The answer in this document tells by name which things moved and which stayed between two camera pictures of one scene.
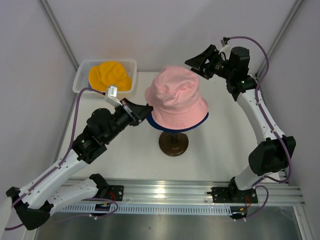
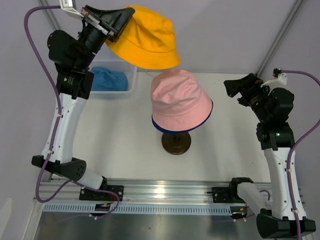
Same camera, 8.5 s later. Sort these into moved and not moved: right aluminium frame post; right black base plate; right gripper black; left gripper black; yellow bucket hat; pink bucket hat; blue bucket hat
Moved: blue bucket hat; yellow bucket hat; right gripper black; left gripper black
Not moved: pink bucket hat; right black base plate; right aluminium frame post
